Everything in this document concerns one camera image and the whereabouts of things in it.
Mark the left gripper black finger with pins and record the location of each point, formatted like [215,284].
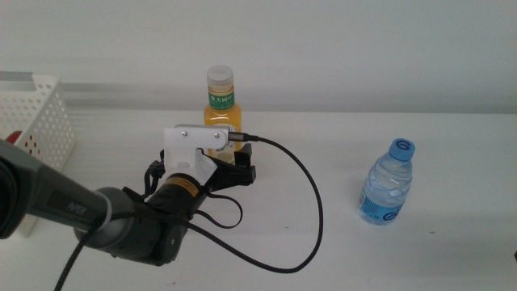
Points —
[158,169]
[240,174]

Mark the yellow juice bottle green label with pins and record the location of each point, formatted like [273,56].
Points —
[222,117]

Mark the clear water bottle blue cap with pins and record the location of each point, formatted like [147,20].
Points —
[385,190]

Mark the red cola can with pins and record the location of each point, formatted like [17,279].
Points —
[14,136]

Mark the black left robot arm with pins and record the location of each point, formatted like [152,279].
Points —
[48,194]

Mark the white perforated plastic basket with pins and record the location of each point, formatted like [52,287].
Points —
[48,105]

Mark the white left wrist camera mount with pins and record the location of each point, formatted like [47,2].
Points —
[190,139]

